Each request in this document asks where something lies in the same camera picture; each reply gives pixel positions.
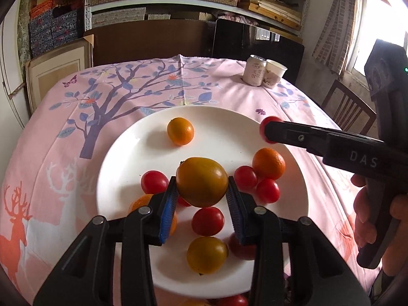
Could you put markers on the checked curtain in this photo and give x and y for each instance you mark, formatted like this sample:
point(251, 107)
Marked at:
point(338, 25)

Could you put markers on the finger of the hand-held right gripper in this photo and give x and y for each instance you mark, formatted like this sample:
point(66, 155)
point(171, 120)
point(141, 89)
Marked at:
point(296, 138)

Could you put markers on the white paper cup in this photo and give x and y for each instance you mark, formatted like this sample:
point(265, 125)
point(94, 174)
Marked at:
point(274, 74)

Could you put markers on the pink printed tablecloth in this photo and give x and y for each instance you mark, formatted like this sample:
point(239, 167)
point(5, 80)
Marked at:
point(63, 153)

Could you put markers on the black flat panel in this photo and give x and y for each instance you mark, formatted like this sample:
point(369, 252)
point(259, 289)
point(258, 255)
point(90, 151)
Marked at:
point(232, 46)

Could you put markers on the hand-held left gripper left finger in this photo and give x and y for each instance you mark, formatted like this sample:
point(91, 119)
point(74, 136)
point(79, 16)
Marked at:
point(167, 212)

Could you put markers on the orange patterned boxes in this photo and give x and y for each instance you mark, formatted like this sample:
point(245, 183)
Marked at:
point(51, 6)

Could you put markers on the stack of blue floral boxes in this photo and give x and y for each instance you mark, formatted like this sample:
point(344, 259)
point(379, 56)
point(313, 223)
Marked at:
point(54, 33)

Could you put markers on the person's right hand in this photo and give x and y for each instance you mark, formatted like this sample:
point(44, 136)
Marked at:
point(400, 236)

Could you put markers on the framed wooden panel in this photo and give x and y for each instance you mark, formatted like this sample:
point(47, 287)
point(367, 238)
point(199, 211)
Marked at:
point(57, 70)

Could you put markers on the green marble slab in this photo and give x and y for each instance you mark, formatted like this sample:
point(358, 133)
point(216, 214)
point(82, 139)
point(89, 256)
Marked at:
point(24, 28)

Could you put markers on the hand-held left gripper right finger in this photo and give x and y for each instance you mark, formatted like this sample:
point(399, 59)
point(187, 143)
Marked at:
point(234, 212)

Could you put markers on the metal shelf rack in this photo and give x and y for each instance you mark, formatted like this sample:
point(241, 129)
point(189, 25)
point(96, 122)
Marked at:
point(197, 6)

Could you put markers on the pink cloth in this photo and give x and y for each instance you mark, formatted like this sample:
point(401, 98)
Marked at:
point(236, 19)

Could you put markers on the white round plate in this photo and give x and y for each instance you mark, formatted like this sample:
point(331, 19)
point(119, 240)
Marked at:
point(216, 134)

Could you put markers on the orange mandarin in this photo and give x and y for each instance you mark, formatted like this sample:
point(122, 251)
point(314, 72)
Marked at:
point(268, 163)
point(140, 202)

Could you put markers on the bright window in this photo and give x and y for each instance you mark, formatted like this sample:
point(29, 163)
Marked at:
point(379, 16)

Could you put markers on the white board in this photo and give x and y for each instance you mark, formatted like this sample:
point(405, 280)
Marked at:
point(12, 70)

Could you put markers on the single red cherry tomato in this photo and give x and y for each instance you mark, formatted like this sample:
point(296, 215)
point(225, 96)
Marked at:
point(265, 127)

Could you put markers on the brown wooden board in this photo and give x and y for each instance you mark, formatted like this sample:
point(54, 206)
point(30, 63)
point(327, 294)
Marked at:
point(149, 43)

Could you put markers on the white drink can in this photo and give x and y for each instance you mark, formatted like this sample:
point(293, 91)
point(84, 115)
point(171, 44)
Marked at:
point(255, 70)

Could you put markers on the dark wooden chair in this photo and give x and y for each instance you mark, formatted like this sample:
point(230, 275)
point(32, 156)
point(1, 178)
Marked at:
point(347, 108)

